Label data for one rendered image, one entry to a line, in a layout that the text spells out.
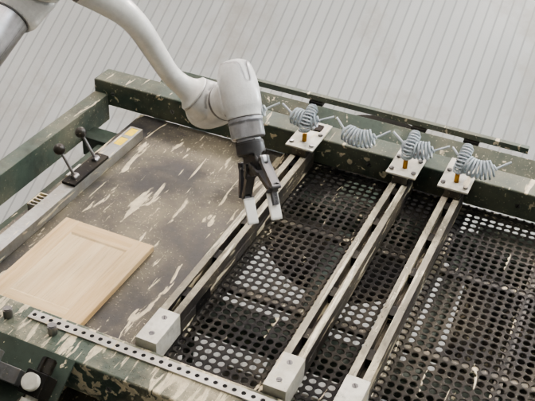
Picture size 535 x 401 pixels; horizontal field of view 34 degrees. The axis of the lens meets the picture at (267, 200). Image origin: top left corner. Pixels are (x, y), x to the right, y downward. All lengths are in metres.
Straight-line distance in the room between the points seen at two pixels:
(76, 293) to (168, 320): 0.32
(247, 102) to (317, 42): 3.65
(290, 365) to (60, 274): 0.75
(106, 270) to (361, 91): 3.37
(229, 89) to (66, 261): 0.75
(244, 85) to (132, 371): 0.77
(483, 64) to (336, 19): 1.00
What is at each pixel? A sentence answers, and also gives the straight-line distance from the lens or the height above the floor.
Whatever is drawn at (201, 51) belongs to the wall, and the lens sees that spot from 5.93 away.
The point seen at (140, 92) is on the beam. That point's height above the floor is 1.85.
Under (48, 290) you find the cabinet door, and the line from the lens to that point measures 2.54.
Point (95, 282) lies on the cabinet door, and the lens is 2.54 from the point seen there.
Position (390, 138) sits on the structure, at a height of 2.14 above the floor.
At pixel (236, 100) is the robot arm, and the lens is 2.24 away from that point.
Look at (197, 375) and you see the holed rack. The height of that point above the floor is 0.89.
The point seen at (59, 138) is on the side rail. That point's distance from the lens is 3.20.
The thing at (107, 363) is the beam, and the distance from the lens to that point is 2.26.
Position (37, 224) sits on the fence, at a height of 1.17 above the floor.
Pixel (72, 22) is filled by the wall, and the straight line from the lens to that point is 6.27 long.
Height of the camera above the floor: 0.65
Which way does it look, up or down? 18 degrees up
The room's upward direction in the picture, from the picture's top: 23 degrees clockwise
